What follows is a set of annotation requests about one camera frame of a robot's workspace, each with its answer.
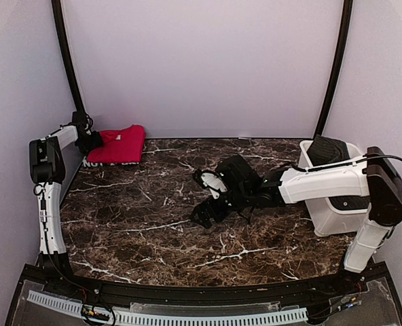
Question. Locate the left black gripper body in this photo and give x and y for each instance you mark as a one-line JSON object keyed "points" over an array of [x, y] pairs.
{"points": [[88, 142]]}

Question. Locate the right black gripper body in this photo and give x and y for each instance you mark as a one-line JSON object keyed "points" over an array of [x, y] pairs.
{"points": [[219, 213]]}

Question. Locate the black white checkered shirt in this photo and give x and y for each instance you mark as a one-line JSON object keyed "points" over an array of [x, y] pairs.
{"points": [[86, 164]]}

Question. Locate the red garment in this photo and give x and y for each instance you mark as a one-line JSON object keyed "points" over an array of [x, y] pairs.
{"points": [[120, 146]]}

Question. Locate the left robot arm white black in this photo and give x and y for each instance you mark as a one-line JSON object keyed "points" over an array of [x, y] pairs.
{"points": [[48, 171]]}

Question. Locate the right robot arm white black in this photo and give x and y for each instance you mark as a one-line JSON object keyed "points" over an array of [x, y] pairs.
{"points": [[370, 175]]}

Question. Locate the white plastic laundry bin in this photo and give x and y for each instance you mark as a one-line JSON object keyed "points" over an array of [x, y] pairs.
{"points": [[337, 215]]}

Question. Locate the dark pinstriped button shirt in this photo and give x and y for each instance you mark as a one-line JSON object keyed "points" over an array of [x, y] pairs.
{"points": [[323, 151]]}

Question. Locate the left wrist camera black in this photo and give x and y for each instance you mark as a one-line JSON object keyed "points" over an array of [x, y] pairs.
{"points": [[82, 121]]}

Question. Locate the black front rail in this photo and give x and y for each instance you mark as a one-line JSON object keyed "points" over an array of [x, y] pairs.
{"points": [[308, 291]]}

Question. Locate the left black frame post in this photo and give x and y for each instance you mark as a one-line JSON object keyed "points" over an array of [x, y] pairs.
{"points": [[66, 56]]}

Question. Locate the black frame post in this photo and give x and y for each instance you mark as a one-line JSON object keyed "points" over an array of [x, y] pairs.
{"points": [[336, 67], [66, 56]]}

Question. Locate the white slotted cable duct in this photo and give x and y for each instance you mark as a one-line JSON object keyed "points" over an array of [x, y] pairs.
{"points": [[143, 314]]}

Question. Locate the right black frame post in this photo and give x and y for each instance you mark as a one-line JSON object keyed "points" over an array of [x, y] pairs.
{"points": [[336, 67]]}

